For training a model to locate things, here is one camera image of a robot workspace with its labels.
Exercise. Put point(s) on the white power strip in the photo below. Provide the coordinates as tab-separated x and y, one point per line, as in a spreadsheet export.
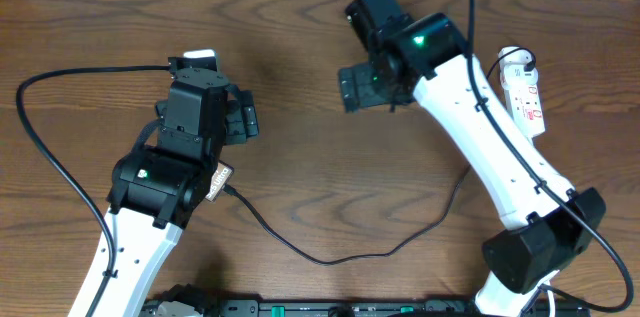
523	100

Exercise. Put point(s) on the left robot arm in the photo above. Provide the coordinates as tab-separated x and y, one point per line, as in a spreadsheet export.
155	189

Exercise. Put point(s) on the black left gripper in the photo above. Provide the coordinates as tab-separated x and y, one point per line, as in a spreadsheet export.
243	112

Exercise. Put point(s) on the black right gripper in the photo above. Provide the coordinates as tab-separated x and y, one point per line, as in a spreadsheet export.
360	88

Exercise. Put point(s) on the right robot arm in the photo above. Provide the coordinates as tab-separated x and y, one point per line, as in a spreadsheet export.
547	223

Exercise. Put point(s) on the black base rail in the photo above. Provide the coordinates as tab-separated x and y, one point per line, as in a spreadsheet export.
187	300

